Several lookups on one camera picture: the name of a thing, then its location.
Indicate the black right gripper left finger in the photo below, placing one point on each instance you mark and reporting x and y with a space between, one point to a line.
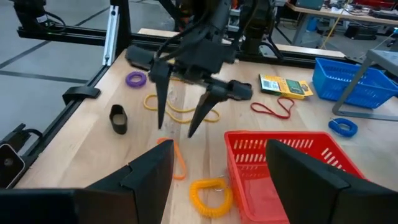
140 193

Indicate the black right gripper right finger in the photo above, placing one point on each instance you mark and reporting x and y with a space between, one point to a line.
311 193

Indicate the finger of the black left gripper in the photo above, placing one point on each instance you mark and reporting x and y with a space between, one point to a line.
205 109
161 99

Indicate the yellow rubber band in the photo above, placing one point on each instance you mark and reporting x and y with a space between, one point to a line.
145 102

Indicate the purple coil wristband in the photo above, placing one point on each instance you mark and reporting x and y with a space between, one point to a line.
127 79

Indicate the red rubber band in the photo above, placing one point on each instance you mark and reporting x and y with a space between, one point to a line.
252 107

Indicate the orange rubber band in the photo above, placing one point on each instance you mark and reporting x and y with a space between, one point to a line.
184 166

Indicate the yellow coil wristband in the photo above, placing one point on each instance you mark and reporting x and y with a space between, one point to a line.
195 199

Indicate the blue coil wristband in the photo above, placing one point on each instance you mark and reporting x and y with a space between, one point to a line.
332 126

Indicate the yellow green retail pack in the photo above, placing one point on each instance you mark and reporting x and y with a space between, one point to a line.
286 87

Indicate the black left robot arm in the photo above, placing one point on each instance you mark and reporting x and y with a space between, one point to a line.
217 15

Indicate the red plastic basket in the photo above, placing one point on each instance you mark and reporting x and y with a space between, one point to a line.
252 186

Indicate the blue plastic basket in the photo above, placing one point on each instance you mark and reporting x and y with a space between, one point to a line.
329 81

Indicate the wooden workbench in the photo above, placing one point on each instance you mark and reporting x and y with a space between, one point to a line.
357 17

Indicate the silver post bracket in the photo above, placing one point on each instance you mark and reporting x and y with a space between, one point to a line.
110 37

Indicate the black frame clip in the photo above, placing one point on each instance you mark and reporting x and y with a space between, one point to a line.
81 92

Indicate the black aluminium table frame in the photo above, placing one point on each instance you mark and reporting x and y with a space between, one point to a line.
122 28

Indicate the black table-level camera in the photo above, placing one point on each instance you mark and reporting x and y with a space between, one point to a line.
9 165

